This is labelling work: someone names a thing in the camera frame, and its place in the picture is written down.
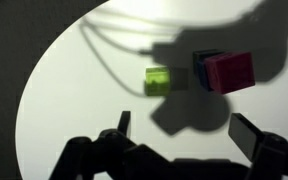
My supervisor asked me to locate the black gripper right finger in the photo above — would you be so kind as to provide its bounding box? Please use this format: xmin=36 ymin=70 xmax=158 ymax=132
xmin=228 ymin=113 xmax=264 ymax=161

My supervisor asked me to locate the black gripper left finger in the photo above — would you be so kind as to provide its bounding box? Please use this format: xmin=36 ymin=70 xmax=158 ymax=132
xmin=117 ymin=111 xmax=131 ymax=135

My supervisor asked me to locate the green block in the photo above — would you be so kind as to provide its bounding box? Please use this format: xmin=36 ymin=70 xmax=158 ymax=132
xmin=145 ymin=67 xmax=170 ymax=96

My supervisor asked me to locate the pink block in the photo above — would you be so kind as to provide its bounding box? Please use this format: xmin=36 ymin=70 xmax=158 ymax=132
xmin=205 ymin=52 xmax=255 ymax=94

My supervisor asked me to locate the blue block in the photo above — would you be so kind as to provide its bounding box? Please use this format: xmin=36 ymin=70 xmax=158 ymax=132
xmin=193 ymin=49 xmax=223 ymax=91

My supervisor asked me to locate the round white table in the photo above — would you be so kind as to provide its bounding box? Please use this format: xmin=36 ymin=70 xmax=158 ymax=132
xmin=16 ymin=0 xmax=288 ymax=180

